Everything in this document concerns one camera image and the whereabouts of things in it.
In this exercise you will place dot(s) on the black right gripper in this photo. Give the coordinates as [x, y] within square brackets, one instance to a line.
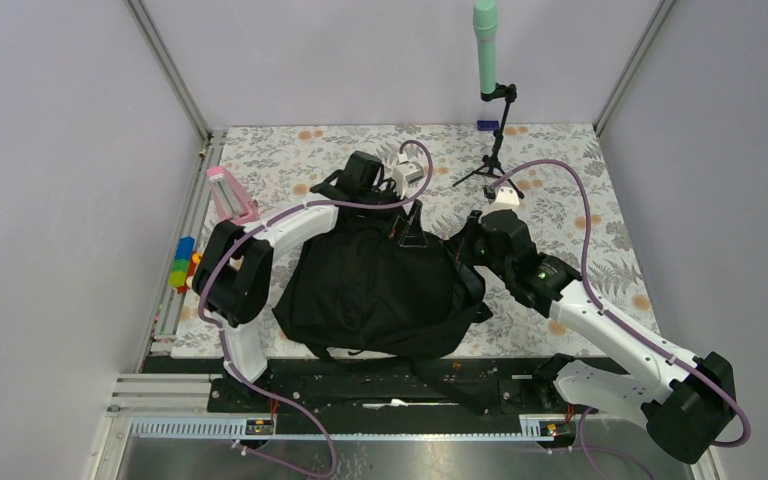
[462, 242]

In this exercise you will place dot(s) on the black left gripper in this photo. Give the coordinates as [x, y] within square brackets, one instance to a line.
[389, 189]

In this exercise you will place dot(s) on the black student backpack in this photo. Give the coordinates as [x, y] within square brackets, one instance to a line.
[378, 282]

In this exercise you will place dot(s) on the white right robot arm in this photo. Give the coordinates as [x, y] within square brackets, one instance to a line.
[683, 401]

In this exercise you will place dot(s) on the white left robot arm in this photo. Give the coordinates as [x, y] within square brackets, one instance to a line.
[233, 277]

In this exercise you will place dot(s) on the colourful toy blocks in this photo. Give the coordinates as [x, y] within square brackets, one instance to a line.
[184, 263]

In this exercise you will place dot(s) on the green microphone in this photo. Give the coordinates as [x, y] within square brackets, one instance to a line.
[485, 20]

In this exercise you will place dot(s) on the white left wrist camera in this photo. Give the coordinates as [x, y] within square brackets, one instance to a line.
[407, 173]

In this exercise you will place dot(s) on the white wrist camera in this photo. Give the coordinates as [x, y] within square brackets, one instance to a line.
[501, 198]
[407, 173]

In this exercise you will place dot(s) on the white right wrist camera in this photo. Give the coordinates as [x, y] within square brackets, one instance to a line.
[501, 198]

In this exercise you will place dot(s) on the blue block at wall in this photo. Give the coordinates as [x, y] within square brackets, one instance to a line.
[487, 125]

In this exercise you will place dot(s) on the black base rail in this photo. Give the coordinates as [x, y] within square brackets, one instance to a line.
[390, 396]

